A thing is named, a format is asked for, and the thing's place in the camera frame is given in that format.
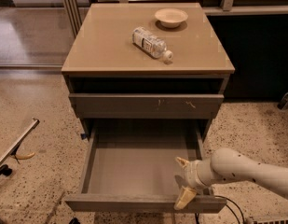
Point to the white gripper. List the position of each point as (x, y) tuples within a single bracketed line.
[(191, 174)]

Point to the grey drawer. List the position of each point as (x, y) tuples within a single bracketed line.
[(146, 106), (130, 165)]

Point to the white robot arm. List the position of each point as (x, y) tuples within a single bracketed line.
[(226, 166)]

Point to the grey top drawer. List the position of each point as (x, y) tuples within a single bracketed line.
[(146, 106)]

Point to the grey drawer cabinet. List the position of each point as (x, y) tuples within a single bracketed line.
[(104, 60)]

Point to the small dark floor device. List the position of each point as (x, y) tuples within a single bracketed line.
[(283, 102)]

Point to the clear plastic water bottle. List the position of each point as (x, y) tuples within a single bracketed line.
[(150, 43)]

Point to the white ceramic bowl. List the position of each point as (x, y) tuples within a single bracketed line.
[(171, 17)]

